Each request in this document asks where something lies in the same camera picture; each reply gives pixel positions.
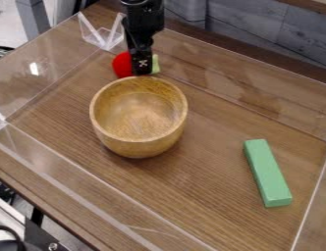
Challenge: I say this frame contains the green rectangular block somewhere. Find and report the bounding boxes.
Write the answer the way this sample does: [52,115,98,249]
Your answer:
[242,139,293,208]

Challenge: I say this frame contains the red plush fruit green leaf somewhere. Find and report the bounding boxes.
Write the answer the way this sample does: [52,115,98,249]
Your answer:
[111,51,160,78]

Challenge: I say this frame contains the clear acrylic corner bracket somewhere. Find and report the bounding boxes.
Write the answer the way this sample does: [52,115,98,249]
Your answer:
[77,12,124,51]

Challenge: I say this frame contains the grey pillar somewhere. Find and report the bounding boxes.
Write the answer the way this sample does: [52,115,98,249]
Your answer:
[15,0,51,40]

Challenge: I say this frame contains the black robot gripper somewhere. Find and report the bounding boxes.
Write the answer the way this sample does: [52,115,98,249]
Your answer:
[119,0,163,75]

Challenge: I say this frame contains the round wooden bowl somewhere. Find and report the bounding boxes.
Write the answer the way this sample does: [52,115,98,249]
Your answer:
[89,76,187,159]

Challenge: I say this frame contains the clear acrylic tray enclosure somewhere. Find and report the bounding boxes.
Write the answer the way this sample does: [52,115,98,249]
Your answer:
[0,19,326,251]

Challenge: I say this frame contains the black metal stand base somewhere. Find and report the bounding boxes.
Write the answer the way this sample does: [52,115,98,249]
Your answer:
[0,209,69,251]

